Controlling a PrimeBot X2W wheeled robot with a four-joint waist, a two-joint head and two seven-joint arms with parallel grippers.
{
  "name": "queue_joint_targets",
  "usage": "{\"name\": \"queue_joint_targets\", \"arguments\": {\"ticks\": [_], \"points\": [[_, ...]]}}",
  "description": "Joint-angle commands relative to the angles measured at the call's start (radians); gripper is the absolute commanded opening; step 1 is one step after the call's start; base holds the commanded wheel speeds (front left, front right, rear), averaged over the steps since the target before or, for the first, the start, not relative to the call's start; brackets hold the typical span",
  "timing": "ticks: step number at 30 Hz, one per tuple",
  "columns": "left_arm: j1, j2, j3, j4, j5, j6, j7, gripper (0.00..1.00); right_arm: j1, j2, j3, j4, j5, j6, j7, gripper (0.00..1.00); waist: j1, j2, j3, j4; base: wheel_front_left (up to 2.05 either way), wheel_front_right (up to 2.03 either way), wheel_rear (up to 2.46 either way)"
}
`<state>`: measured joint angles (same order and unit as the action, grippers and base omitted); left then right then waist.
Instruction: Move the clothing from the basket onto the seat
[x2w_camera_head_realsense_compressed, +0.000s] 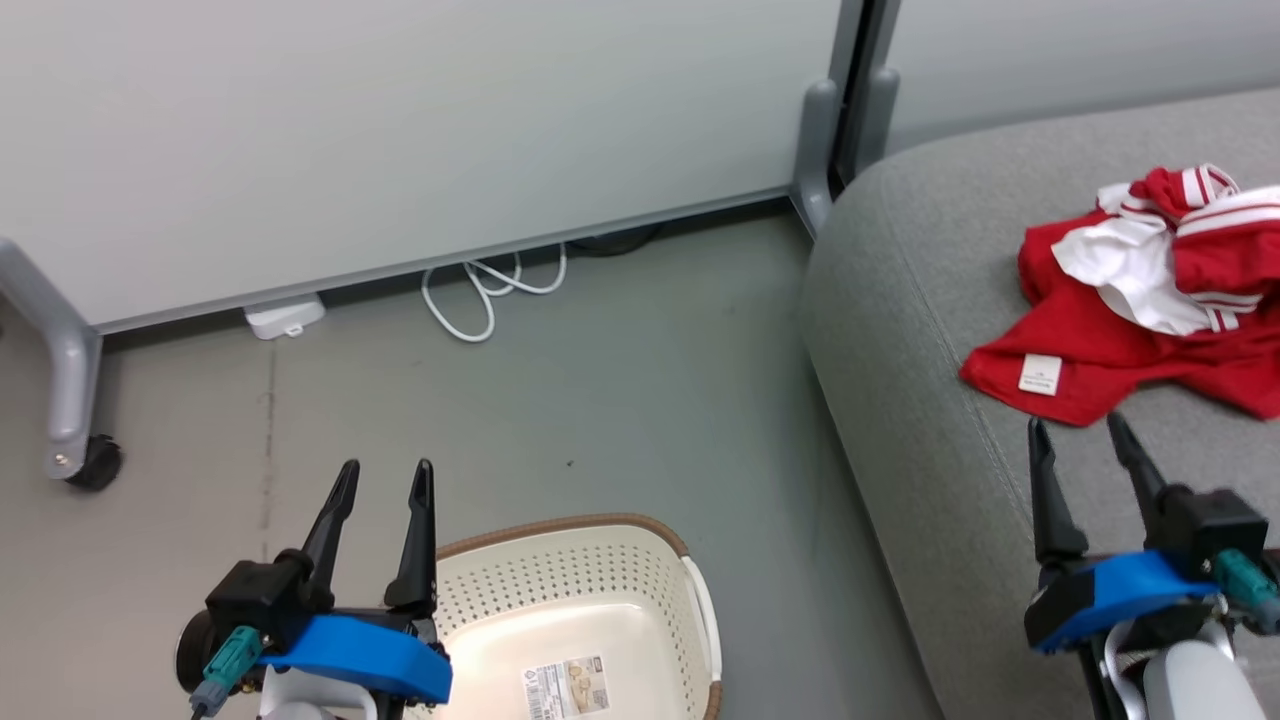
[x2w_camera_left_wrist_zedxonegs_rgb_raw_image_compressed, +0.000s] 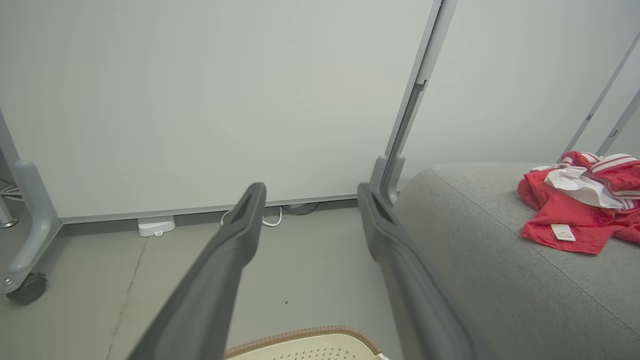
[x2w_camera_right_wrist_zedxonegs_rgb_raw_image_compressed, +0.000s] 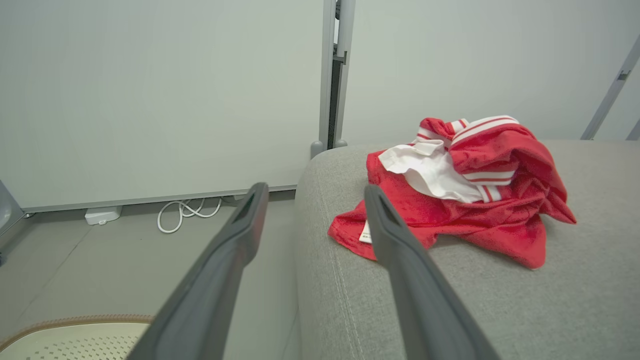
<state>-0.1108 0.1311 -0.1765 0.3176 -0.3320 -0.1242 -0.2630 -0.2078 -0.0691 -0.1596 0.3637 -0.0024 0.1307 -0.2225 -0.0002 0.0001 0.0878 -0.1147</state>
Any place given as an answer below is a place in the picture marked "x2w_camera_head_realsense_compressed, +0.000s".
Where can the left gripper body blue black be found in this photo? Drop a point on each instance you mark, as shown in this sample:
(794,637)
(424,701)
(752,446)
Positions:
(350,650)

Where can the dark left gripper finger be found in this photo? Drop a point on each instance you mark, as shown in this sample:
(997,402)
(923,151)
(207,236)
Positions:
(418,560)
(330,545)

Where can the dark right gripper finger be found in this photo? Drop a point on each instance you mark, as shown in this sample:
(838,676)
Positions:
(1140,475)
(1055,520)

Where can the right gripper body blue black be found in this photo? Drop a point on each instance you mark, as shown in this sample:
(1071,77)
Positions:
(1120,595)

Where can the plain red garment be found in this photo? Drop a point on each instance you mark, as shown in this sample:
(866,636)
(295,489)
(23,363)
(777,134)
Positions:
(1100,350)

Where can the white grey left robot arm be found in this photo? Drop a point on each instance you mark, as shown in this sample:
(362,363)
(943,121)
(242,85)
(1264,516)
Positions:
(320,700)

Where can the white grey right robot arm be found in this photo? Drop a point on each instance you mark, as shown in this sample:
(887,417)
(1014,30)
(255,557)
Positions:
(1190,680)

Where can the cream perforated laundry basket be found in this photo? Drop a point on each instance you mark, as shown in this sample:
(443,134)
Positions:
(560,600)

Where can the barcode sticker label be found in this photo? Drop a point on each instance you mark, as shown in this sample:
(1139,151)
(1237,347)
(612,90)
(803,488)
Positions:
(565,688)

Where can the grey fabric sofa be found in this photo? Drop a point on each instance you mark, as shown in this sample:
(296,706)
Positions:
(920,330)

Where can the white power adapter box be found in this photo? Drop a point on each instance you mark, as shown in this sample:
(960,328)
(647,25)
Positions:
(285,316)

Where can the black caster wheel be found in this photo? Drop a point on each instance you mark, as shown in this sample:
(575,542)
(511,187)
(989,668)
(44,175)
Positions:
(98,462)

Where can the grey partition leg with caster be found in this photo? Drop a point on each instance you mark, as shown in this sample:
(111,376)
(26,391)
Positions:
(65,380)

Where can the large white partition panel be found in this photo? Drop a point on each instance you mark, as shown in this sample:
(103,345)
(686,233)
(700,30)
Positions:
(400,130)

